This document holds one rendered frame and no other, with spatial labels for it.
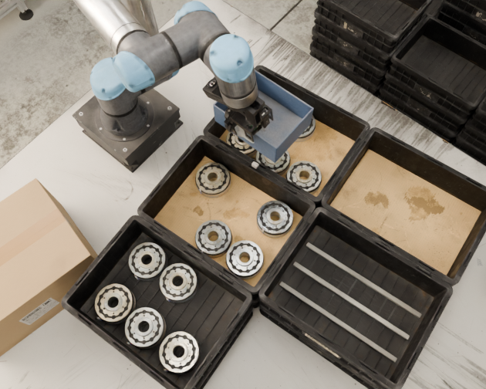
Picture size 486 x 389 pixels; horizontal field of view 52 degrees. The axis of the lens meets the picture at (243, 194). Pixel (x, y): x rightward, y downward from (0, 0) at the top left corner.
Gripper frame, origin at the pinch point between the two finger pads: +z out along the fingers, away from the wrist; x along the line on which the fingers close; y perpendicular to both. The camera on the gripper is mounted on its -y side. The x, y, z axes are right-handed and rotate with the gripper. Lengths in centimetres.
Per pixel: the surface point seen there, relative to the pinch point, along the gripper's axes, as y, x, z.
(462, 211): 53, 29, 34
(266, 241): 16.8, -14.2, 27.9
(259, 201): 7.3, -6.6, 28.9
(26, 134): -130, -43, 108
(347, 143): 14.7, 25.5, 33.3
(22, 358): -15, -85, 31
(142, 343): 12, -56, 19
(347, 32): -26, 83, 76
